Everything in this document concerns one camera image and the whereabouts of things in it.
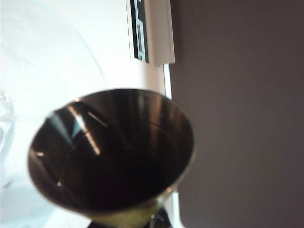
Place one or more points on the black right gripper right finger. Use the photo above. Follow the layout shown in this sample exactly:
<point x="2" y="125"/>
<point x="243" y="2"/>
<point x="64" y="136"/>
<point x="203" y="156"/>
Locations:
<point x="162" y="219"/>

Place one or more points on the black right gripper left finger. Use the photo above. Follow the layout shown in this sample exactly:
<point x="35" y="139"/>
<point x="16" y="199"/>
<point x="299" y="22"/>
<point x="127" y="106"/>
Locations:
<point x="95" y="225"/>

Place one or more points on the gold double jigger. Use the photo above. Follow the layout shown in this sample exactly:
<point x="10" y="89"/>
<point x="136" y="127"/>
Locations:
<point x="114" y="154"/>

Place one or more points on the clear wine glass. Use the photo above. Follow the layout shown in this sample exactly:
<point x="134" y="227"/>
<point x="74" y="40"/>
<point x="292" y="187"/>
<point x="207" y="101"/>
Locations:
<point x="4" y="114"/>

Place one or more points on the wide brown desk partition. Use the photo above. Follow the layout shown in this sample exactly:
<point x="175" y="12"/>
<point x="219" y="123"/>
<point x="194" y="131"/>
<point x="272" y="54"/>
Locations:
<point x="237" y="107"/>

